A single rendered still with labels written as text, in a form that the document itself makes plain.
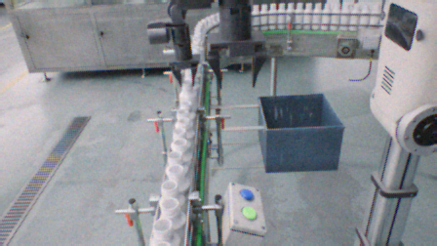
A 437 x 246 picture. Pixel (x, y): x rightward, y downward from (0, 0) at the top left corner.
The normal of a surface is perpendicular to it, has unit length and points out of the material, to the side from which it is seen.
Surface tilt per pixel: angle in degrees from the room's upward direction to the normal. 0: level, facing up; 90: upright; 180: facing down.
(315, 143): 90
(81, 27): 90
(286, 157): 90
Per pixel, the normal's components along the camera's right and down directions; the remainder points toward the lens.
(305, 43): -0.30, 0.50
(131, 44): 0.01, 0.51
